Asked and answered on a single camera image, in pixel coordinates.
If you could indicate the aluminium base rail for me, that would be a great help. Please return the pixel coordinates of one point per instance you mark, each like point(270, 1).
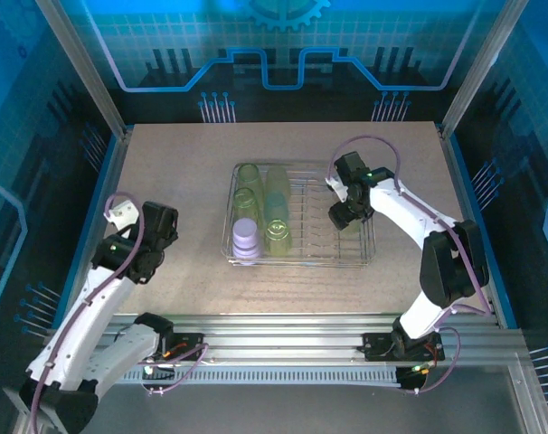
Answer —
point(278, 334)

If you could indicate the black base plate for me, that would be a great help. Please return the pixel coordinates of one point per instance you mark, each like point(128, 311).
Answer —
point(192, 339)
point(373, 348)

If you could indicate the green translucent plastic cup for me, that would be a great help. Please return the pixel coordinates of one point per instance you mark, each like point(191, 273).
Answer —
point(249, 178)
point(277, 239)
point(246, 203)

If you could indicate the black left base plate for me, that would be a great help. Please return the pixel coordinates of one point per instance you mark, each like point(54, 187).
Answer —
point(192, 339)

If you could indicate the aluminium table side rail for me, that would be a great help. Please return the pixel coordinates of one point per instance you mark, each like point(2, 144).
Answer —
point(474, 203)
point(110, 181)

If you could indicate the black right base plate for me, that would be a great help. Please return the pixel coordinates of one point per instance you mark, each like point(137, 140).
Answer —
point(373, 348)

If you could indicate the aluminium frame post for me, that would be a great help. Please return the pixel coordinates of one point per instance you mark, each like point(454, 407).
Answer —
point(480, 68)
point(85, 68)

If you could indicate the purple plastic cup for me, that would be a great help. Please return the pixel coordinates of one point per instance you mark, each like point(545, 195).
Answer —
point(246, 235)

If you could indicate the teal translucent plastic cup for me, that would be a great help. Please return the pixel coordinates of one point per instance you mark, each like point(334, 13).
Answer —
point(276, 208)

